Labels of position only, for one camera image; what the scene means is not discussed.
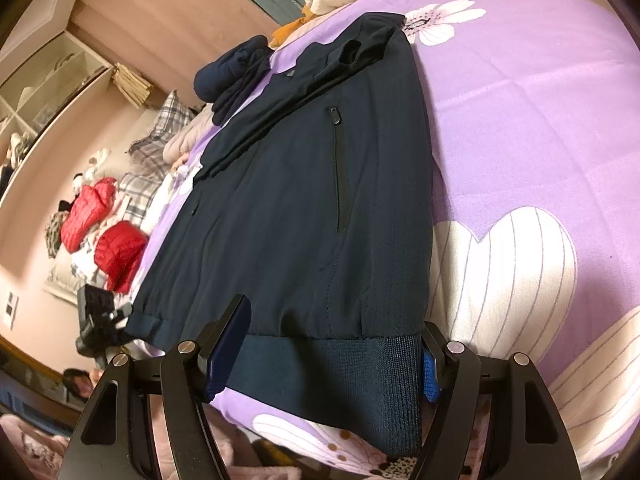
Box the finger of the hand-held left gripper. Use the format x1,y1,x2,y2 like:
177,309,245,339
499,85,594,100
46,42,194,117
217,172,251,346
111,303,135,333

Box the small plush toys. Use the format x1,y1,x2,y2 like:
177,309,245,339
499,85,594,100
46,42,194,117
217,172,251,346
72,147,113,196

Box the purple floral bed sheet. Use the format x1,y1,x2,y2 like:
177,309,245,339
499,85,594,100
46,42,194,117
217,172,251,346
145,0,640,480

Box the navy zip jacket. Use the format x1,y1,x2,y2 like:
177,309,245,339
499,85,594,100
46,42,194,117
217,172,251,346
124,11,435,458

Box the white fluffy blanket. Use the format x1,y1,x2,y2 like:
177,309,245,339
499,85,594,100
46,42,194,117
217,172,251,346
145,180,176,236

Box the white shelf cabinet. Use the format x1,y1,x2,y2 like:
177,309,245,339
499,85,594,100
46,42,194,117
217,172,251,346
0,30,113,201

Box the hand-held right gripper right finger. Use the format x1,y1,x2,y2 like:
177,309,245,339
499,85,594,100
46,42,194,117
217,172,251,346
410,320,583,480

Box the grey plaid pillow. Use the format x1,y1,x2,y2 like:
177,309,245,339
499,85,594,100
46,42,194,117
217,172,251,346
117,172,166,233
150,90,197,146

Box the beige hanging tassel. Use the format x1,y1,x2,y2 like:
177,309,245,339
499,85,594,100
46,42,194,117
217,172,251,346
110,62,155,108

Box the pinkish grey quilt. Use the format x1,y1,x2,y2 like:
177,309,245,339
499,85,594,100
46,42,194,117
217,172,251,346
162,110,216,163

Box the person's pink fuzzy clothing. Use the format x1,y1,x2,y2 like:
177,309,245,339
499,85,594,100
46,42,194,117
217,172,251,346
0,410,261,480

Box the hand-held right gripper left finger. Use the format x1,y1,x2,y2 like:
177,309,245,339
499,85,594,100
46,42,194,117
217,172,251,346
56,294,252,480

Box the stack of folded navy clothes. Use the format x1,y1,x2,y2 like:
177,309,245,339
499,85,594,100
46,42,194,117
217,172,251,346
194,35,273,126

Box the white wall switch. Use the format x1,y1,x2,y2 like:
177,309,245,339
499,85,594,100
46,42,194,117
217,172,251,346
2,290,20,331

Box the pink curtain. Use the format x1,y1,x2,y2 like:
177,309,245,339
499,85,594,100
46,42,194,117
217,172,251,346
67,0,281,106

